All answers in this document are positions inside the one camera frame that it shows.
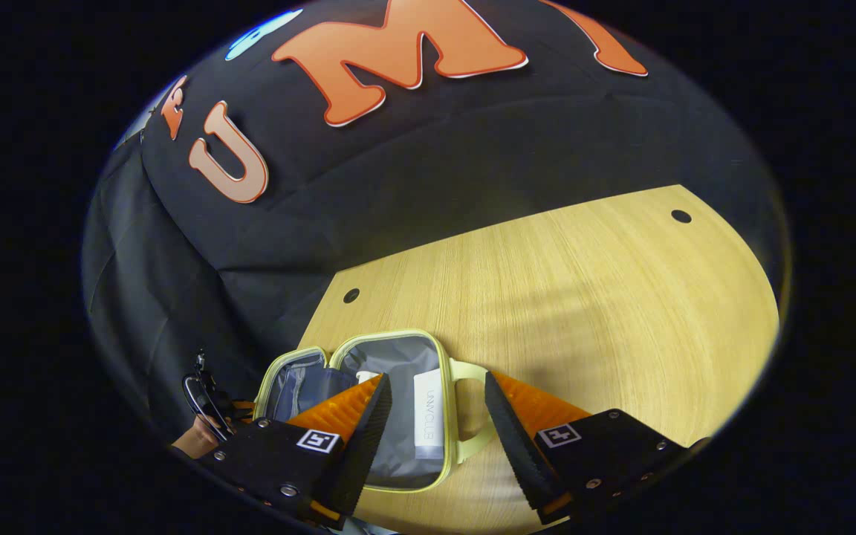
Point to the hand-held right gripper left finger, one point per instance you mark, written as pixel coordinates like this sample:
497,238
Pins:
365,446

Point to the pale yellow suitcase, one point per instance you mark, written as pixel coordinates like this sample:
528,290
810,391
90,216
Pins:
398,357

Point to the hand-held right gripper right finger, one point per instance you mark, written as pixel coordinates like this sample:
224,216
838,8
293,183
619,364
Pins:
517,453

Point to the black backdrop cloth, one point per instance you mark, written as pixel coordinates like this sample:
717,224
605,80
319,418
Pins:
398,186

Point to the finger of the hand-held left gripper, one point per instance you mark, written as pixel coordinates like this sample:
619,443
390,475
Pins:
247,410

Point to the white squeeze tube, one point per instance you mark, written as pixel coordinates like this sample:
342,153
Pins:
428,416

